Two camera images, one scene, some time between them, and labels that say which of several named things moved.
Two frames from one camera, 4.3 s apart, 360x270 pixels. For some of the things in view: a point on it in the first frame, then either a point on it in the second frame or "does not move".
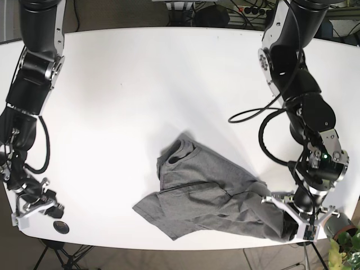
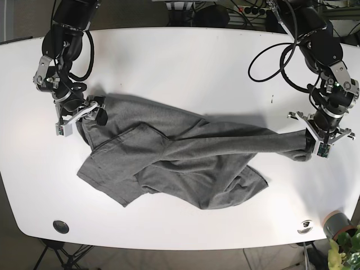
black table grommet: x=61 y=226 does not move
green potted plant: x=344 y=253 does not move
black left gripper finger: x=57 y=210 -> x=102 y=117
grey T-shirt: x=198 y=189 -> x=176 y=152
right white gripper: x=309 y=232 -> x=322 y=147
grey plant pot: x=336 y=224 does not move
